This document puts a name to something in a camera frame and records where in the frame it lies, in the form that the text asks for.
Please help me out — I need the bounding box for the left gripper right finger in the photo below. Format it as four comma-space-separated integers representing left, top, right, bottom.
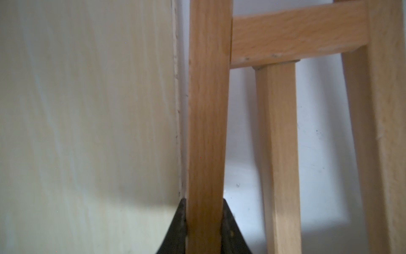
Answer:
221, 199, 252, 254

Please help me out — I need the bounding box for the plywood board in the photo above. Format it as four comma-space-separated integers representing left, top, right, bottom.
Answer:
1, 1, 179, 254

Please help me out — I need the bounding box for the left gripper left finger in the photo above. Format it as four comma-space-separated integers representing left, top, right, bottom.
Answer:
156, 198, 187, 254

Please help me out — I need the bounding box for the wooden easel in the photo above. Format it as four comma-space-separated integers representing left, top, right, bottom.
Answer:
185, 1, 406, 254

